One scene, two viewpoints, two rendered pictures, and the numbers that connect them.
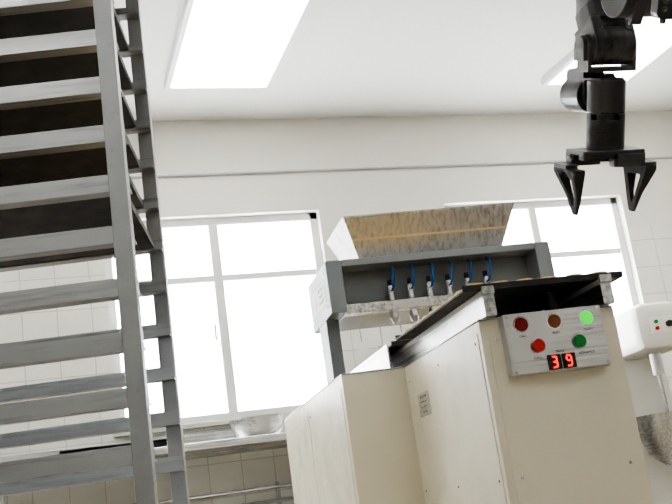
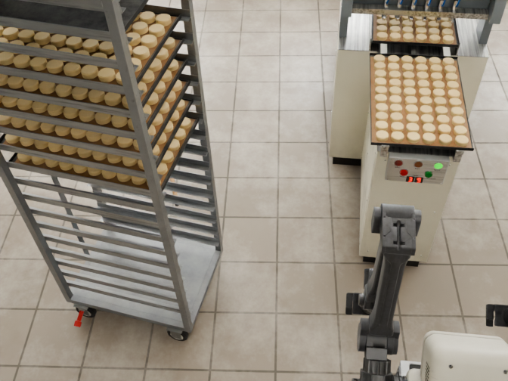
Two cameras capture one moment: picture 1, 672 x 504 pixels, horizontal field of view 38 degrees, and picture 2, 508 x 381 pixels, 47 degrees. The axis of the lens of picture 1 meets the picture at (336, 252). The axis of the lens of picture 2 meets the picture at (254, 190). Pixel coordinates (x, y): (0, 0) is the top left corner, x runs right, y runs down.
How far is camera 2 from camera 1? 2.18 m
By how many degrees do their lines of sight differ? 66
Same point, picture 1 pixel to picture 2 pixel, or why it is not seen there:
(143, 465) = (175, 277)
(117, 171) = (156, 200)
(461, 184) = not seen: outside the picture
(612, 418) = (433, 197)
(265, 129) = not seen: outside the picture
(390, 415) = (361, 72)
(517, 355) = (390, 173)
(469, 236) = not seen: outside the picture
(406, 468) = (363, 97)
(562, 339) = (419, 171)
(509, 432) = (376, 193)
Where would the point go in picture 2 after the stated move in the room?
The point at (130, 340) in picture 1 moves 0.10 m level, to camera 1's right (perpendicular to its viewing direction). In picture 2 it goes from (167, 249) to (191, 255)
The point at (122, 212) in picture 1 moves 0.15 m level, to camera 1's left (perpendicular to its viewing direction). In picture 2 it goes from (159, 213) to (122, 202)
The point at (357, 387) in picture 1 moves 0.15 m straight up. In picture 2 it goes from (346, 57) to (348, 31)
